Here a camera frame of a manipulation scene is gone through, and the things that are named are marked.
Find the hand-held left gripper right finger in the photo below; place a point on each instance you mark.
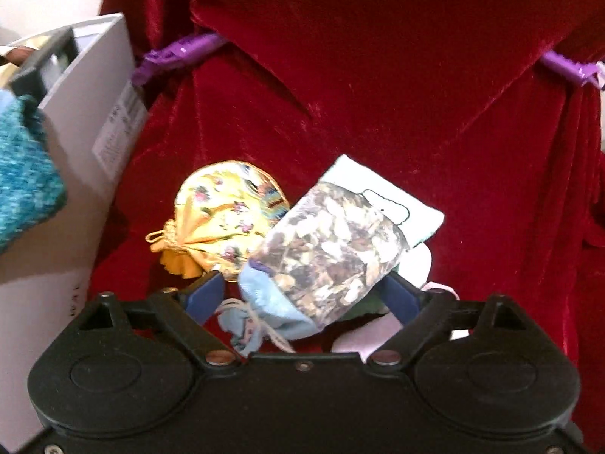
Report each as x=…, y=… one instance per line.
x=397, y=298

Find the white cardboard box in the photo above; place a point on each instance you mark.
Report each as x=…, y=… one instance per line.
x=56, y=269

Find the dried flower sachet bag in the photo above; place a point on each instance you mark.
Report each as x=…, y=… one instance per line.
x=331, y=241

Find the dark green cloth item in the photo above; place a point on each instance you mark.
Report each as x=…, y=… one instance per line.
x=366, y=307

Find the teal knitted cloth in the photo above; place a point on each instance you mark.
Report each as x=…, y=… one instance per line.
x=23, y=175

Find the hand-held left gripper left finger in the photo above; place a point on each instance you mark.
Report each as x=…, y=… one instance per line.
x=208, y=293

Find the dark grey box insert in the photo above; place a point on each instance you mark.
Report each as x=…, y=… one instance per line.
x=42, y=71

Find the red velvet tablecloth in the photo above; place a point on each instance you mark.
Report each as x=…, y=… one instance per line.
x=378, y=80

